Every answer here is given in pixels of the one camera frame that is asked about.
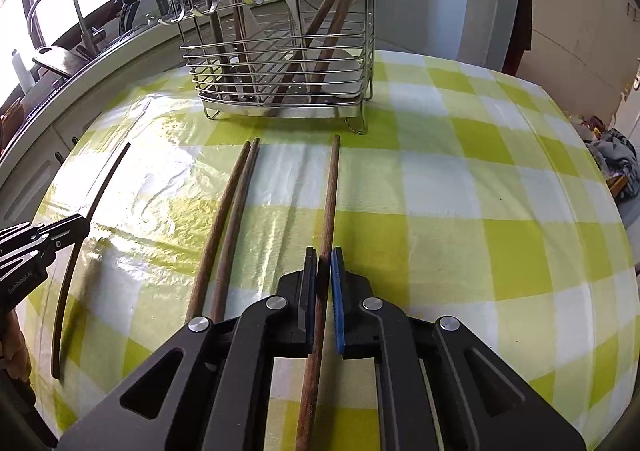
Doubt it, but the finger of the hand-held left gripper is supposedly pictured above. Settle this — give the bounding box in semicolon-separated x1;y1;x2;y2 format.
31;213;92;238
47;225;92;252

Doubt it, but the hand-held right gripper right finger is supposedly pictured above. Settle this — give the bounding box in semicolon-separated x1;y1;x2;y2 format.
330;246;586;451

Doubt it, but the pile of grey clothes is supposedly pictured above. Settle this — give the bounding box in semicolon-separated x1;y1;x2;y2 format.
585;128;638;202

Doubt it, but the metal wire utensil rack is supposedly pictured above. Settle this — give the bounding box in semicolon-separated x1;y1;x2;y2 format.
167;0;377;136

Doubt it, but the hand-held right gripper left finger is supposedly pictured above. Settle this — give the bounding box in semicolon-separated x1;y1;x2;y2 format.
57;246;321;451

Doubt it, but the white ceramic spoon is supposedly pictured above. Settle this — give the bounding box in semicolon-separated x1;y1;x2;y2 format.
270;0;368;99

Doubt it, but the person's left hand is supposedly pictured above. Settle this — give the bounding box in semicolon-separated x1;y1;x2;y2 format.
0;308;31;374

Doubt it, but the white wall cupboard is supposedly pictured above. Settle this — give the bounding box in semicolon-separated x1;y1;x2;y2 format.
520;0;640;119

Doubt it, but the dark thin chopstick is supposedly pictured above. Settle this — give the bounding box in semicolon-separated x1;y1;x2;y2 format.
51;142;132;379

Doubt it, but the white plastic bottle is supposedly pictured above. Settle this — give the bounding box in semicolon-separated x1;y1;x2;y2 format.
11;49;32;94

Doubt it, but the tall curved kitchen faucet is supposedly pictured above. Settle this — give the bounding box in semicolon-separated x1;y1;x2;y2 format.
27;0;103;59

